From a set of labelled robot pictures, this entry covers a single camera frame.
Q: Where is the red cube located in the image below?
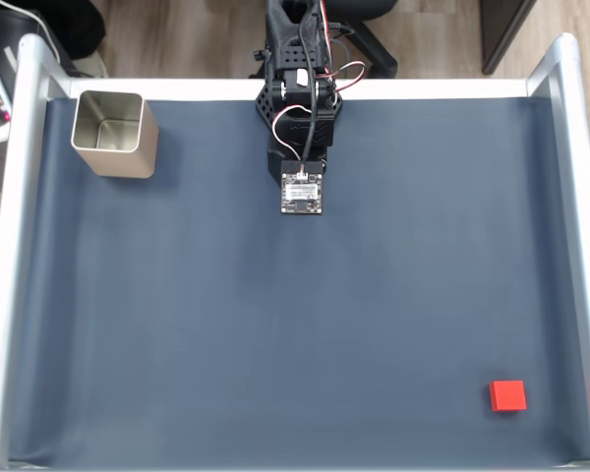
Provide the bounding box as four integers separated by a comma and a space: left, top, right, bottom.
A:
488, 379, 528, 413

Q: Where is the square metal tin container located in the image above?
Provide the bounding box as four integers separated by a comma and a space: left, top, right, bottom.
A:
70, 90, 159, 179

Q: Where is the blue-grey table mat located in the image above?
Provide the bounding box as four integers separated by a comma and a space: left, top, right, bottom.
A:
7, 95, 590, 468

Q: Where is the dark wooden cabinet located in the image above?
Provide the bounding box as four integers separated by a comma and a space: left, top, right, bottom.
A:
479, 0, 540, 75

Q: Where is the dark grey case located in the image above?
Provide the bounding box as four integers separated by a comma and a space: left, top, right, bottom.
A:
0, 9, 75, 78

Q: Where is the black camera cable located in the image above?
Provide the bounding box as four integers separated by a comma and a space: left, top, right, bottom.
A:
297, 0, 322, 173

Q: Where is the bare circuit board camera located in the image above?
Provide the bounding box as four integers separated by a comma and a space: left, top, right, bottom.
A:
279, 159, 325, 216

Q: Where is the white gripper servo wire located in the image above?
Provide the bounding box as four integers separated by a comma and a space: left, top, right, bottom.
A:
271, 105, 319, 161

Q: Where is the red white arm servo wire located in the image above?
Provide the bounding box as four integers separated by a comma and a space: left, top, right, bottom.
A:
323, 59, 369, 93

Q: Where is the silver aluminium table frame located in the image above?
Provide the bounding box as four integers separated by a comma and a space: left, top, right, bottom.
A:
0, 31, 590, 472

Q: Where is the thin white cable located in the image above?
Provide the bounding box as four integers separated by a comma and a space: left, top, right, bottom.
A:
0, 0, 63, 65

